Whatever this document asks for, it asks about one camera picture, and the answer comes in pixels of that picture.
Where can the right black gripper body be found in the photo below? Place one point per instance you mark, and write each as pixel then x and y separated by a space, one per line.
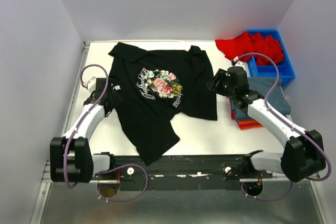
pixel 222 87

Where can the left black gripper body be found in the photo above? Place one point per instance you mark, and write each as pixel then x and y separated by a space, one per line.
pixel 113 96

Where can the black floral t shirt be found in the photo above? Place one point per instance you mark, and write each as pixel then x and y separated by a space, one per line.
pixel 155 85

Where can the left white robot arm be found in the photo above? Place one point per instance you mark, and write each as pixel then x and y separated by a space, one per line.
pixel 71 159

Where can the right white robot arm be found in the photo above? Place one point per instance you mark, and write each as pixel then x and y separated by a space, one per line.
pixel 303 154

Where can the folded magenta t shirt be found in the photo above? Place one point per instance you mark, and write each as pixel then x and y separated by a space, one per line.
pixel 233 115

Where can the folded teal t shirt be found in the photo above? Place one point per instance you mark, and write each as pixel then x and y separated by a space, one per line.
pixel 276 98

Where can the red t shirt in bin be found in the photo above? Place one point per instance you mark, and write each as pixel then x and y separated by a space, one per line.
pixel 248 43

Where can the blue plastic bin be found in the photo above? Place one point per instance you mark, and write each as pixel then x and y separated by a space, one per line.
pixel 258 69

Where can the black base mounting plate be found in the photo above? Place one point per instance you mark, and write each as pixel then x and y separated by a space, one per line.
pixel 186 172

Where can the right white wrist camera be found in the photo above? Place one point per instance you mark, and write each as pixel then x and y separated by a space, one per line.
pixel 236 62

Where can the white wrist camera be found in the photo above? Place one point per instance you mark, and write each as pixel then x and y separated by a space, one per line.
pixel 90 85
pixel 236 62

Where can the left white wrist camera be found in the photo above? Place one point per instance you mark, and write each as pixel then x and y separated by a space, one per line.
pixel 90 85

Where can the aluminium left side rail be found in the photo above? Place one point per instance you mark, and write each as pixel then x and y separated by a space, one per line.
pixel 74 109

